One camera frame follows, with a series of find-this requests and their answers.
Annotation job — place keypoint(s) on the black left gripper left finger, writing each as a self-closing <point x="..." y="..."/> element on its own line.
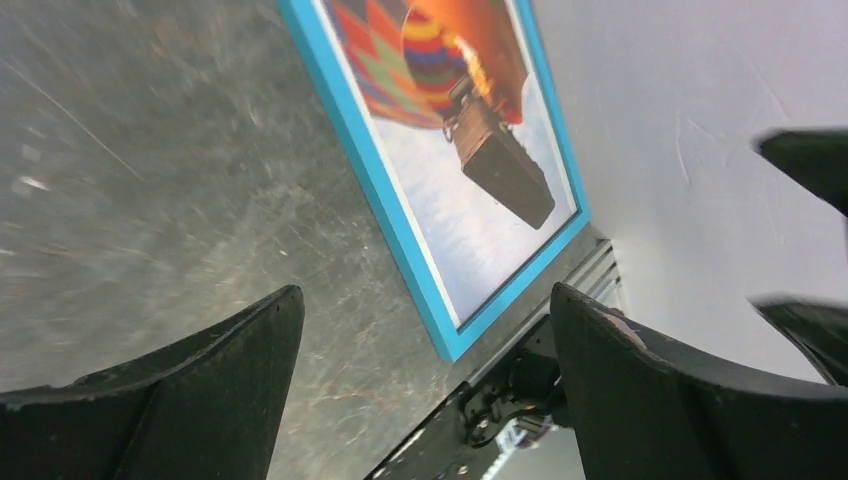
<point x="208" y="406"/>

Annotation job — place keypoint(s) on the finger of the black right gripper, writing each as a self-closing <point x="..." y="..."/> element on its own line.
<point x="816" y="159"/>
<point x="816" y="328"/>

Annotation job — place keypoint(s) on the wooden picture frame teal edge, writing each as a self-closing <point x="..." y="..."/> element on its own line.
<point x="450" y="342"/>

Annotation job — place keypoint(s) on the colourful balloon photo print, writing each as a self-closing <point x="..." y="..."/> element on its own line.
<point x="452" y="102"/>

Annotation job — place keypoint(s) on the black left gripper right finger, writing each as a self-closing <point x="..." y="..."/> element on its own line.
<point x="644" y="405"/>

